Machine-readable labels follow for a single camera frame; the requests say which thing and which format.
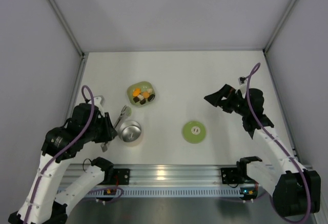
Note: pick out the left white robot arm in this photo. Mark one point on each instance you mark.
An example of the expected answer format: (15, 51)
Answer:
(88, 123)

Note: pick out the right aluminium frame post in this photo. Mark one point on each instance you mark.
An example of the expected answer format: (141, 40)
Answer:
(287, 12)

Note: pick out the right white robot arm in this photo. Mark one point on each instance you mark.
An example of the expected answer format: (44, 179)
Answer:
(294, 190)

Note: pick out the aluminium frame post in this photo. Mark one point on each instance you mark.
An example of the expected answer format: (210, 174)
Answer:
(287, 12)
(69, 33)

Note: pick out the orange food piece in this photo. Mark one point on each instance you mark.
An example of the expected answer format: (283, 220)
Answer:
(136, 92)

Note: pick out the green round lid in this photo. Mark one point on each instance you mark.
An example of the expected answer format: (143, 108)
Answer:
(194, 132)

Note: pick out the green food tray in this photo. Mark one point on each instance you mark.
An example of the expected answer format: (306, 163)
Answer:
(144, 86)

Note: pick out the left aluminium frame post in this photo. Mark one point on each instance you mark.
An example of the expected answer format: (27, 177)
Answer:
(69, 33)

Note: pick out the green round food piece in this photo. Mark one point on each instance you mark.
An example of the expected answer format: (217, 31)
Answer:
(129, 111)

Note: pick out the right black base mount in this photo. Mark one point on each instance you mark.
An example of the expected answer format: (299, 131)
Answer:
(230, 176)

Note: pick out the metal serving tongs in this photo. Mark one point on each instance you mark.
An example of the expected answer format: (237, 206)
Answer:
(123, 116)

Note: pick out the dark brown food piece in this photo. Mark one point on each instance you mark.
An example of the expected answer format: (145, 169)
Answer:
(142, 102)

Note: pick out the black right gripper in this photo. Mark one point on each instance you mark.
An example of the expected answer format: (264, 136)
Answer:
(228, 101)

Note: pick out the aluminium mounting rail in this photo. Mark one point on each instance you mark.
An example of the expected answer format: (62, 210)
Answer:
(174, 175)

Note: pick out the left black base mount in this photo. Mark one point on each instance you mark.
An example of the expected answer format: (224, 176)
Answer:
(117, 177)

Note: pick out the grey slotted cable duct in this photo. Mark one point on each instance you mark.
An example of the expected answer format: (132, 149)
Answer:
(148, 192)

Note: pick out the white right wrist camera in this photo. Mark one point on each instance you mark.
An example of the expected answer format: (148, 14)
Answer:
(243, 84)

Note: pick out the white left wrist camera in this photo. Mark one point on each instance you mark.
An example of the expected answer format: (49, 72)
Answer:
(98, 101)

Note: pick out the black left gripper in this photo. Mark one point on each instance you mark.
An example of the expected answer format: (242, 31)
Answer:
(106, 128)

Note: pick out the black round food piece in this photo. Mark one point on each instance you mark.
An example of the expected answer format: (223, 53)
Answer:
(151, 97)

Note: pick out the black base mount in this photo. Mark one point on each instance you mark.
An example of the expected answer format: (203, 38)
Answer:
(230, 176)
(117, 177)

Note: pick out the steel lunch box bowl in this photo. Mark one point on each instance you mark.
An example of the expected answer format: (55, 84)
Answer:
(130, 133)

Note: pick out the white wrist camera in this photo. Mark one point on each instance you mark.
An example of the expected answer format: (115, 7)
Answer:
(98, 101)
(243, 84)

